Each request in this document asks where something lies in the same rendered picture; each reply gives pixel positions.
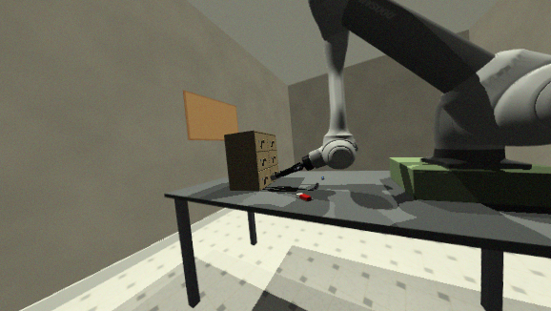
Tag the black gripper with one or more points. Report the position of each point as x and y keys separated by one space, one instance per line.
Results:
x=305 y=163

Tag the wooden drawer front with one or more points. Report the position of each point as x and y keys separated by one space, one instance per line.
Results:
x=271 y=142
x=264 y=177
x=273 y=157
x=274 y=169
x=262 y=160
x=261 y=141

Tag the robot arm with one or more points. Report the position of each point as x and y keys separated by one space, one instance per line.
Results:
x=496 y=100

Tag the small wooden chest of drawers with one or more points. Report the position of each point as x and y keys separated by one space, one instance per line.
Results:
x=242 y=161

